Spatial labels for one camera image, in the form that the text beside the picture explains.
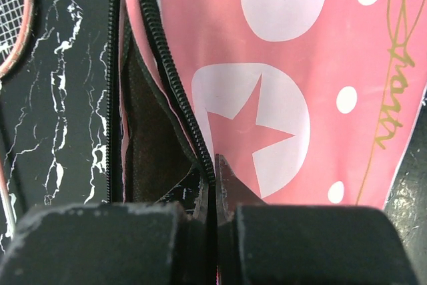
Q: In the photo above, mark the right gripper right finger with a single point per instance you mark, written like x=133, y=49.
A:
x=293, y=244

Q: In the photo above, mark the pink sport racket bag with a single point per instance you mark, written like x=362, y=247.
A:
x=309, y=101

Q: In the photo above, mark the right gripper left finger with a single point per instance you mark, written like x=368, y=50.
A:
x=164, y=242

